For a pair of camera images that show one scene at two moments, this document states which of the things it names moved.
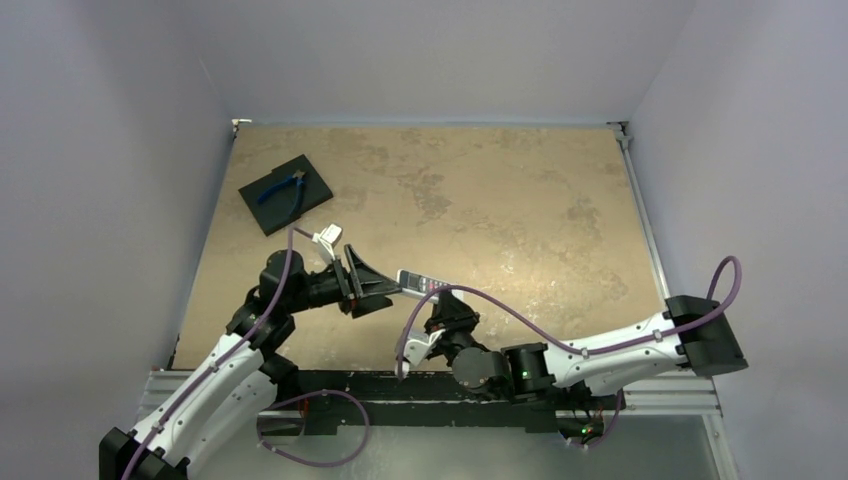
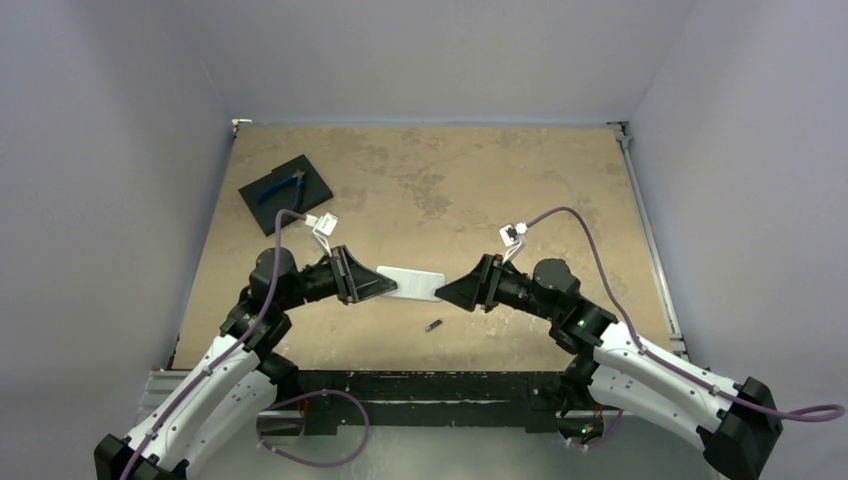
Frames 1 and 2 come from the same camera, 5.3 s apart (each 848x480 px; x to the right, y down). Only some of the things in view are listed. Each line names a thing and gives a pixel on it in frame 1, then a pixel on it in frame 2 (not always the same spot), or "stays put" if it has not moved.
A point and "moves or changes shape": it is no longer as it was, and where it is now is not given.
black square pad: (275, 212) stays put
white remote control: (418, 287) moves or changes shape
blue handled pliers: (298, 174) stays put
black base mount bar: (330, 399) stays put
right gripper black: (452, 323) -> (491, 284)
